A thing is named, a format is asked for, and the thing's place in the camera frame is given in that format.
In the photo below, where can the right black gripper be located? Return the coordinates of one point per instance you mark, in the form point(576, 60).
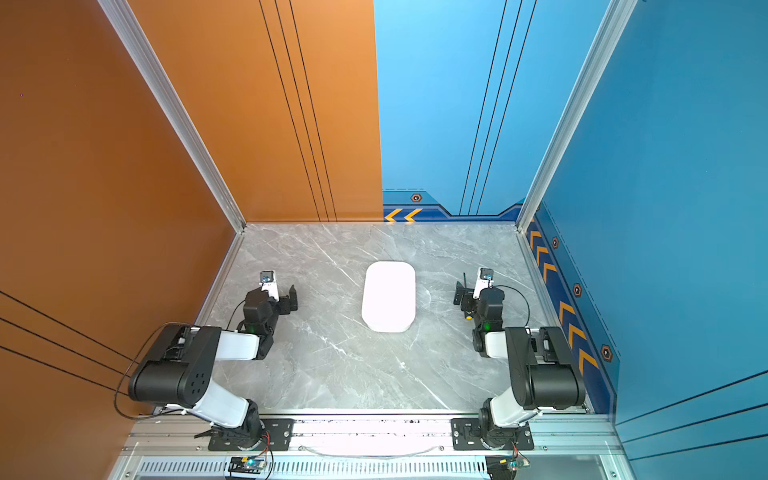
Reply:
point(467, 294)

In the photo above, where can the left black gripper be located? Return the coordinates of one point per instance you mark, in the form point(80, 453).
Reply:
point(283, 303)

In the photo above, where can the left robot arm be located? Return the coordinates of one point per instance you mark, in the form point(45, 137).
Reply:
point(177, 370)

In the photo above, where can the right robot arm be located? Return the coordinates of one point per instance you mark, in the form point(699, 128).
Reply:
point(543, 374)

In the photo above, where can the white plastic bin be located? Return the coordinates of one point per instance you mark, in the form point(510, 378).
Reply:
point(389, 297)

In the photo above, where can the left small circuit board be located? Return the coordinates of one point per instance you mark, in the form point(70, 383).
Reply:
point(247, 467)

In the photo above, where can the small circuit board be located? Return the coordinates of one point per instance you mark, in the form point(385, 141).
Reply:
point(505, 467)
point(247, 467)

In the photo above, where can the right small circuit board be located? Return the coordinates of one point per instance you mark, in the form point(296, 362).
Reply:
point(505, 467)

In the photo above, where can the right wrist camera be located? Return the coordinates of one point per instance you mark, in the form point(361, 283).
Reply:
point(484, 280)

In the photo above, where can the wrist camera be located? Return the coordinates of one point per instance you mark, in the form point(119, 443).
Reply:
point(484, 280)
point(268, 284)

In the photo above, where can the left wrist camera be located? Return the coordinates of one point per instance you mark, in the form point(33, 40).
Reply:
point(268, 284)

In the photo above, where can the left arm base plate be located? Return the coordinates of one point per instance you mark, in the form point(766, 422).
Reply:
point(274, 434)

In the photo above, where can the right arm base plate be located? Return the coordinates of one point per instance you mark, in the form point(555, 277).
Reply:
point(468, 435)

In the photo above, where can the left aluminium corner post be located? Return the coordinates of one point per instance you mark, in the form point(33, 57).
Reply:
point(126, 25)

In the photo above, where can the aluminium corner post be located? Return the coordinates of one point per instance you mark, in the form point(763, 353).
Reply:
point(126, 25)
point(610, 30)

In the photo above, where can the aluminium front rail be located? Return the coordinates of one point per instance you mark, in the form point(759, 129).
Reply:
point(376, 445)

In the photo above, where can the right aluminium corner post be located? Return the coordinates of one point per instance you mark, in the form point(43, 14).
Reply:
point(610, 30)

